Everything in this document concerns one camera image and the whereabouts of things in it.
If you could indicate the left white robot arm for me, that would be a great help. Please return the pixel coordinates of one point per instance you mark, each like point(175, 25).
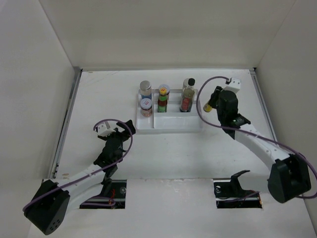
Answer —
point(55, 198)

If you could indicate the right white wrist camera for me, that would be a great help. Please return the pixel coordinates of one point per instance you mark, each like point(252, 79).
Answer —
point(233, 85)

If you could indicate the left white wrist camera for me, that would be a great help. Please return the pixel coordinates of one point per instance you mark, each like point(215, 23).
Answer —
point(103, 129)

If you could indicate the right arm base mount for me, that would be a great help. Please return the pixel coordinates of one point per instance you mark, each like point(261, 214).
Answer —
point(230, 195)

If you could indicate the yellow cap chili bottle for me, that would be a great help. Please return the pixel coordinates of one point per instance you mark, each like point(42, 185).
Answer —
point(162, 101)

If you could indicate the small brown cap bottle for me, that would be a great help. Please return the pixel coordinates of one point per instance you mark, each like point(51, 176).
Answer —
point(209, 106)

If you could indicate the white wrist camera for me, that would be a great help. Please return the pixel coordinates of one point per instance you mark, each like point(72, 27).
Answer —
point(233, 85)
point(103, 129)

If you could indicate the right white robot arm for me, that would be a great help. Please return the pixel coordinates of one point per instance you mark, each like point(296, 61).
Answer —
point(289, 175)

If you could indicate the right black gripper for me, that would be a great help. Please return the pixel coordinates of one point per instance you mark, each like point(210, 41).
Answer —
point(215, 95)

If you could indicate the white peppercorn jar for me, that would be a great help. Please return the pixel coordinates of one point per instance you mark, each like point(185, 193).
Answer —
point(146, 89)
point(185, 84)

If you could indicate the white divided organizer tray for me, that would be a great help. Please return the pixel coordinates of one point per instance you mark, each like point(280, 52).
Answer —
point(173, 121)

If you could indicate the tall dark soy bottle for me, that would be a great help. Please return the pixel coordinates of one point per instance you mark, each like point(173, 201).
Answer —
point(188, 94)

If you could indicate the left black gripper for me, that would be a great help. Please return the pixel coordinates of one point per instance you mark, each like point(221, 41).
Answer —
point(117, 133)

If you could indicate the orange label sauce jar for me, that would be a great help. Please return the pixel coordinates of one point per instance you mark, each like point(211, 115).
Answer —
point(167, 89)
point(146, 107)

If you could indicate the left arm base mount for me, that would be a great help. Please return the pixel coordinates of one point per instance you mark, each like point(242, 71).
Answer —
point(112, 196)

